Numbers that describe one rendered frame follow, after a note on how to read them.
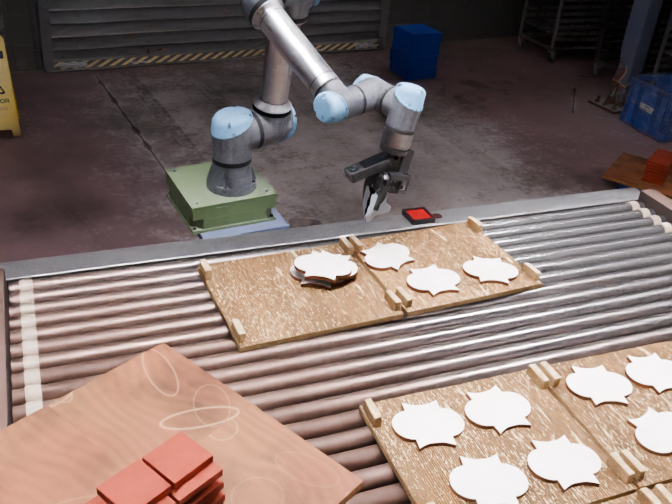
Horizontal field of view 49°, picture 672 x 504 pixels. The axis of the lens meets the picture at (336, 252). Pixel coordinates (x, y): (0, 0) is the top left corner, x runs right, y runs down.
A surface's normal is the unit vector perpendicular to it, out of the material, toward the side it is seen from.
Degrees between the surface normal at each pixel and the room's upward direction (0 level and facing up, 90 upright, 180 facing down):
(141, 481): 0
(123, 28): 84
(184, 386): 0
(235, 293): 0
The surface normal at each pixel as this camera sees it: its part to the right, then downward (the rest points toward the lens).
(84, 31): 0.48, 0.37
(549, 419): 0.08, -0.86
